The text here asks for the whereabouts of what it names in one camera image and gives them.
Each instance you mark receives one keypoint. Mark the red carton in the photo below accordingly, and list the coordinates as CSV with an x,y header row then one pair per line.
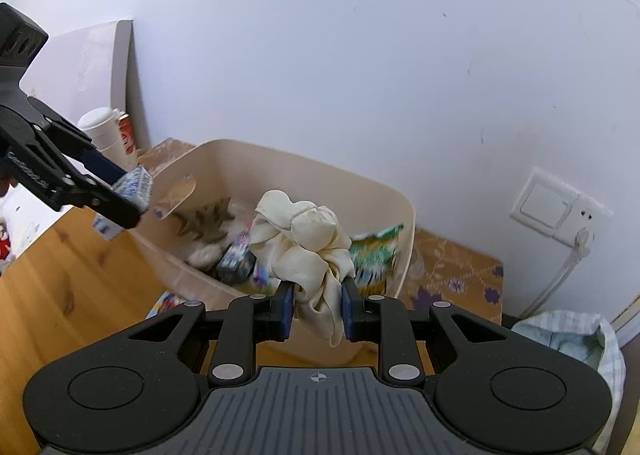
x,y
126,135

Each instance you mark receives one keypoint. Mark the small blue white packet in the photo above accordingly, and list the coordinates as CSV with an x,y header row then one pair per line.
x,y
135,185

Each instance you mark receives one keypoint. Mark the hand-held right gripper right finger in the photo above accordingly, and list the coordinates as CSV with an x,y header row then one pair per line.
x,y
348,310

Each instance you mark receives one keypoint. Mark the brown claw hair clip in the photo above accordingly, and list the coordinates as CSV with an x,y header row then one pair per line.
x,y
207,220

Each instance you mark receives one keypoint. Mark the colourful small snack packet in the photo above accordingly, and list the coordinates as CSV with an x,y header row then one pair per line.
x,y
167,304

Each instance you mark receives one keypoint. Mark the white plush with red bow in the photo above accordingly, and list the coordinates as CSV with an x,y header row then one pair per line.
x,y
205,255

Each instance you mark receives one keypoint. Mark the white wall switch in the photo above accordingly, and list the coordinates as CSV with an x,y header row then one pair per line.
x,y
542,202

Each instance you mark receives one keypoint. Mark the green white snack packet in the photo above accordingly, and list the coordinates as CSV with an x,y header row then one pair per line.
x,y
375,255

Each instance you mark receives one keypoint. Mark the white wall socket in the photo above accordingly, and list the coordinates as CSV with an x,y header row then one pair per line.
x,y
592,215

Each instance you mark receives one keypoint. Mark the pale purple headboard panel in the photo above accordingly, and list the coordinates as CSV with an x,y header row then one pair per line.
x,y
90,70

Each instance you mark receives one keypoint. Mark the light blue striped cloth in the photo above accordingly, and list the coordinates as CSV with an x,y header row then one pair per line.
x,y
570,335

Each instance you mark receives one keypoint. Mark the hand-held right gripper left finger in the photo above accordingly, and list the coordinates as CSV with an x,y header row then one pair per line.
x,y
286,307

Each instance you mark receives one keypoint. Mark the white printed pillow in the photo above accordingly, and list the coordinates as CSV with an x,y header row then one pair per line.
x,y
25,225

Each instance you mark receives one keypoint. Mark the beige plastic storage bin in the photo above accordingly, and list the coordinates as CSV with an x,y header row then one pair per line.
x,y
320,190

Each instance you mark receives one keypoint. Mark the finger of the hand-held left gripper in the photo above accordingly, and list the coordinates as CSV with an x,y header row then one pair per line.
x,y
102,162
115,209

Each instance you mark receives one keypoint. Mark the wooden desktop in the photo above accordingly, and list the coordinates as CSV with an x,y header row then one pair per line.
x,y
75,295

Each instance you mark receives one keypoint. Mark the white thermos bottle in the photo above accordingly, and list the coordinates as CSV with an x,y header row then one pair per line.
x,y
102,132

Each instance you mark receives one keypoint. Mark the cream scrunchie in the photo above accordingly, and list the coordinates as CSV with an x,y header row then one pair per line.
x,y
305,245

